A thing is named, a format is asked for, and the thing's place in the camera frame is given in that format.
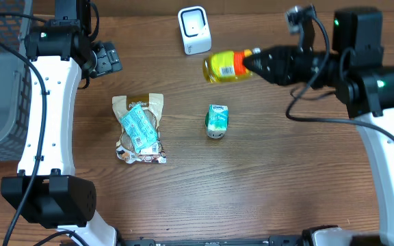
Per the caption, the yellow liquid bottle silver cap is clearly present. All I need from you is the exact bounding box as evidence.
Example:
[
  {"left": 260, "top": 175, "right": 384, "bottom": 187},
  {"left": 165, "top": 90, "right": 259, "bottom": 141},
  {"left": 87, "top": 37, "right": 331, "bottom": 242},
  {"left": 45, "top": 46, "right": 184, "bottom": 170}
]
[{"left": 202, "top": 48, "right": 261, "bottom": 83}]

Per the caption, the snack packet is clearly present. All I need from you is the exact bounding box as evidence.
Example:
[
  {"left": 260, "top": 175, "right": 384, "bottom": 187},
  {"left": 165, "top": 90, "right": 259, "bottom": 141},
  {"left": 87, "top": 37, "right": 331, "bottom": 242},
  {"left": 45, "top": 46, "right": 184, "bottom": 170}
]
[{"left": 112, "top": 93, "right": 167, "bottom": 164}]

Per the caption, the teal tissue pack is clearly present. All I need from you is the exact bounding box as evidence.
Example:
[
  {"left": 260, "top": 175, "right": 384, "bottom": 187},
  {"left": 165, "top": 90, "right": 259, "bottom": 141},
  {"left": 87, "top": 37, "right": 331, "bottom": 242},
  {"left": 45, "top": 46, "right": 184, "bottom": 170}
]
[
  {"left": 119, "top": 105, "right": 157, "bottom": 154},
  {"left": 205, "top": 105, "right": 228, "bottom": 139}
]

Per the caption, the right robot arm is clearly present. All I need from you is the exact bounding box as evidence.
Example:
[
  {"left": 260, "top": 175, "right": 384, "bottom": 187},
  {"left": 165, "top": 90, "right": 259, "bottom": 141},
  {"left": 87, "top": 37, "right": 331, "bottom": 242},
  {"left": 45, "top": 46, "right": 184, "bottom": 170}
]
[{"left": 244, "top": 6, "right": 394, "bottom": 245}]

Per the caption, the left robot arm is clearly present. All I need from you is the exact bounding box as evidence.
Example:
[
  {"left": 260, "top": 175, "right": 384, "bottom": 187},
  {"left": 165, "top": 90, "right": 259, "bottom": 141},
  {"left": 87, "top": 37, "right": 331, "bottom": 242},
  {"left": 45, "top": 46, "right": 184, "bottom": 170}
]
[{"left": 1, "top": 1, "right": 122, "bottom": 245}]

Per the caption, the white barcode scanner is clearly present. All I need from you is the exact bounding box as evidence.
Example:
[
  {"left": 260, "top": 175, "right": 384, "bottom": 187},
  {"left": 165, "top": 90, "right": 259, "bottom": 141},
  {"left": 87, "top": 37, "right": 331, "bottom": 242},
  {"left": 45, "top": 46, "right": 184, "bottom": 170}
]
[{"left": 177, "top": 5, "right": 211, "bottom": 55}]

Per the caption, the grey plastic shopping basket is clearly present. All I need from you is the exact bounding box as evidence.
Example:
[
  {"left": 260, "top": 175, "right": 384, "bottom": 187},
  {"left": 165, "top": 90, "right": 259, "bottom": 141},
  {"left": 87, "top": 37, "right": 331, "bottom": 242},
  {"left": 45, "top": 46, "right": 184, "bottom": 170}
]
[{"left": 0, "top": 16, "right": 31, "bottom": 161}]

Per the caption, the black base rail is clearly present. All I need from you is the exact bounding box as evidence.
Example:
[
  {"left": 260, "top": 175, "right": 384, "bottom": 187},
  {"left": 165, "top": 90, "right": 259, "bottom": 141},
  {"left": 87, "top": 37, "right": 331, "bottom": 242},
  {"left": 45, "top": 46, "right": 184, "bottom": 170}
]
[{"left": 118, "top": 235, "right": 309, "bottom": 246}]

